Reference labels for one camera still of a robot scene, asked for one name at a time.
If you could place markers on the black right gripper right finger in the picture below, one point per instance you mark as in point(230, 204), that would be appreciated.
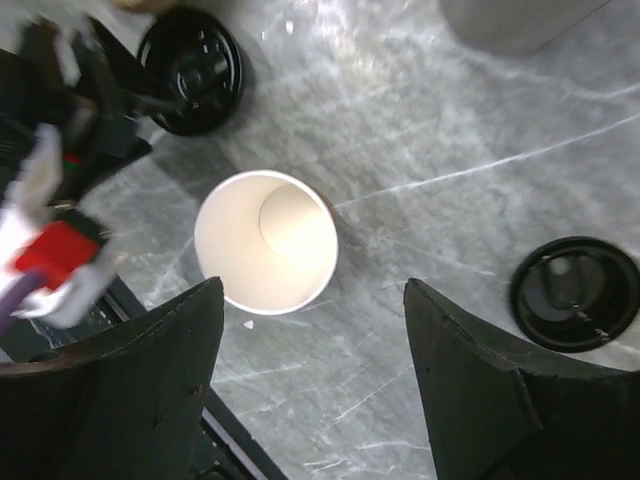
point(499, 407)

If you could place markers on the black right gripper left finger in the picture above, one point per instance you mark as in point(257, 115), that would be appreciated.
point(122, 404)

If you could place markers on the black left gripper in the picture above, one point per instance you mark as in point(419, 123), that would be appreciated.
point(98, 134)

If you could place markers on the black coffee cup lid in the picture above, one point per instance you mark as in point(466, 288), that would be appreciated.
point(193, 54)

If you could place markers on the paper coffee cup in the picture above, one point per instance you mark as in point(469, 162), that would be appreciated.
point(270, 238)

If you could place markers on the grey straw holder cup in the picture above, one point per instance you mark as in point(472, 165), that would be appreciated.
point(514, 27)

